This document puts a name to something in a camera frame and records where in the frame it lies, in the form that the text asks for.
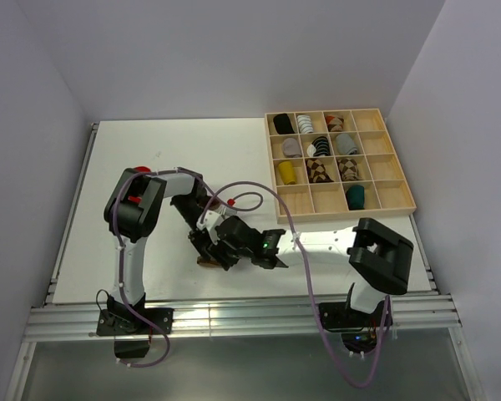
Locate rolled white striped sock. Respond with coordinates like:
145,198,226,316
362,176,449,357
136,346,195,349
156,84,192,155
296,114,314,134

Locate rolled black striped sock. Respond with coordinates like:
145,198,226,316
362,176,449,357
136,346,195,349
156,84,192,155
306,135,331,157

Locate dark green reindeer sock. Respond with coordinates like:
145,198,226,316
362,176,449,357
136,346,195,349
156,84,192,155
346,185,365,211

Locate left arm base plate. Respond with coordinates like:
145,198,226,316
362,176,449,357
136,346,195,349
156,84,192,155
96,302,175,337

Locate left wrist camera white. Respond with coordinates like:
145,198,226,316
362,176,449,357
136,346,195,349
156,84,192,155
215,204,237,216

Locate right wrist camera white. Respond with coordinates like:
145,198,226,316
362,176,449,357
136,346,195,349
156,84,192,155
196,211,224,231

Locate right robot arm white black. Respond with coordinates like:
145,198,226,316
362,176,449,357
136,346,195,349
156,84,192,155
197,216,413,326

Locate brown striped sock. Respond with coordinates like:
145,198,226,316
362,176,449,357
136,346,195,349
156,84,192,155
197,195,222,268

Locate rolled brown argyle sock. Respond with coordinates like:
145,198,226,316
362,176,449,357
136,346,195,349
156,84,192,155
306,159,333,184

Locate rolled grey beige sock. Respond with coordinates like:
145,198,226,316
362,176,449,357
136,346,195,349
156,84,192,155
281,137,302,158

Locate wooden compartment tray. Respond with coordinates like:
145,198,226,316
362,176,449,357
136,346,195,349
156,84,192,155
265,109,417,222

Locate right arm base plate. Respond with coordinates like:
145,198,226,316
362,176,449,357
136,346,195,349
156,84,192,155
318,301,384,332

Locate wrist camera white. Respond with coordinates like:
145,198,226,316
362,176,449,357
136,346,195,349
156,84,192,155
215,204,237,216
196,211,224,231

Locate red sock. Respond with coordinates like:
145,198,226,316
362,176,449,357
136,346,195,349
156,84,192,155
134,166,151,173

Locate rolled orange argyle sock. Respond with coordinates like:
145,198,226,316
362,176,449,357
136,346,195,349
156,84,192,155
324,114,345,132

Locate rolled dark argyle sock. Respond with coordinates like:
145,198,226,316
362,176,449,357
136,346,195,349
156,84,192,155
337,157,363,182

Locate aluminium frame rail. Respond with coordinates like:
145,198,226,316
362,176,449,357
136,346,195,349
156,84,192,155
23,294,462,343

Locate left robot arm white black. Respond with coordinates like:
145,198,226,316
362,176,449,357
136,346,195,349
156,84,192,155
104,167,209,333

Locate rolled yellow sock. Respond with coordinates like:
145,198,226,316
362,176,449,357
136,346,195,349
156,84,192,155
277,160,297,185

